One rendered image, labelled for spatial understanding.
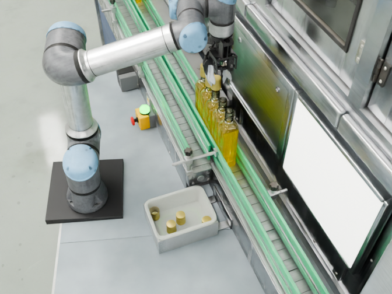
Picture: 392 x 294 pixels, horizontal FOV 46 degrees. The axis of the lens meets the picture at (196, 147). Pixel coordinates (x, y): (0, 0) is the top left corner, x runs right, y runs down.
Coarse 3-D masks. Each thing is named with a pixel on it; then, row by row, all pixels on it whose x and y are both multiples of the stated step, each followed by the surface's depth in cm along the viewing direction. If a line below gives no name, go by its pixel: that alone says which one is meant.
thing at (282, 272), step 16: (176, 80) 194; (192, 112) 183; (224, 160) 163; (224, 176) 166; (240, 192) 153; (240, 208) 158; (256, 224) 147; (272, 256) 140; (288, 272) 134; (288, 288) 136
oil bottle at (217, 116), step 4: (216, 108) 162; (216, 112) 161; (212, 116) 164; (216, 116) 161; (220, 116) 160; (224, 116) 160; (212, 120) 166; (216, 120) 161; (220, 120) 160; (212, 124) 167; (216, 124) 162; (212, 128) 168; (216, 128) 164; (212, 132) 170; (216, 132) 165; (212, 136) 171; (216, 136) 166; (216, 140) 168; (216, 144) 169
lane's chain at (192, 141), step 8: (120, 0) 251; (120, 8) 245; (128, 16) 240; (128, 24) 235; (136, 32) 230; (152, 64) 213; (152, 72) 209; (160, 72) 209; (160, 80) 205; (160, 88) 202; (168, 88) 202; (168, 96) 198; (168, 104) 195; (176, 104) 195; (176, 112) 192; (176, 120) 188; (184, 120) 188; (184, 128) 185; (184, 136) 182; (192, 136) 182; (192, 144) 179; (192, 152) 177; (200, 152) 177; (200, 160) 174; (208, 160) 174
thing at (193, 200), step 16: (176, 192) 169; (192, 192) 172; (160, 208) 171; (176, 208) 173; (192, 208) 173; (208, 208) 165; (160, 224) 168; (176, 224) 168; (192, 224) 168; (208, 224) 160
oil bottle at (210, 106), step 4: (208, 100) 165; (208, 104) 165; (212, 104) 164; (216, 104) 164; (208, 108) 166; (212, 108) 164; (208, 112) 167; (212, 112) 165; (208, 116) 168; (208, 120) 170; (208, 124) 171; (208, 128) 173
